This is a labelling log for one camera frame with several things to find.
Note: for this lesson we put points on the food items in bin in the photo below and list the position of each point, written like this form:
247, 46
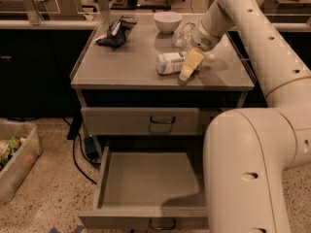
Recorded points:
8, 148

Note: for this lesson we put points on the closed upper drawer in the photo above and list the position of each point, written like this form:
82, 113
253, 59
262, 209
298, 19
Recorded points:
147, 121

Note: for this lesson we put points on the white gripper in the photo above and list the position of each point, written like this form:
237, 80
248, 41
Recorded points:
203, 38

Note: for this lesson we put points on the white ceramic bowl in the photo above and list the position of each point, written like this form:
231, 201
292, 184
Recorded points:
167, 22

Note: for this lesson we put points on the open middle drawer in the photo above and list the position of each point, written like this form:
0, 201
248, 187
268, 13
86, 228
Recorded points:
149, 189

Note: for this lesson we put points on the grey metal drawer cabinet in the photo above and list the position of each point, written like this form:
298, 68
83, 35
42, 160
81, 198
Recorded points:
126, 77

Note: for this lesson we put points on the clear plastic storage bin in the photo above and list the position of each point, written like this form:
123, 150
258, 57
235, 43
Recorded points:
17, 168

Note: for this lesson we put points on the blue labelled plastic bottle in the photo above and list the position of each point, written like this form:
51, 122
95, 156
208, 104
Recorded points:
172, 62

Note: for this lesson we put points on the dark blue snack bag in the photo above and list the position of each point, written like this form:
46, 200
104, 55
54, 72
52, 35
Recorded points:
117, 32

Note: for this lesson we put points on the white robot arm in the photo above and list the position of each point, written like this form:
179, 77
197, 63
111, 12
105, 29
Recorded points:
246, 150

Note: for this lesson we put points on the clear glass jar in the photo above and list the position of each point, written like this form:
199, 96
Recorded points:
182, 36

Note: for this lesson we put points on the blue power adapter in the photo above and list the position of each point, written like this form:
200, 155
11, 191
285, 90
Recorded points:
90, 148

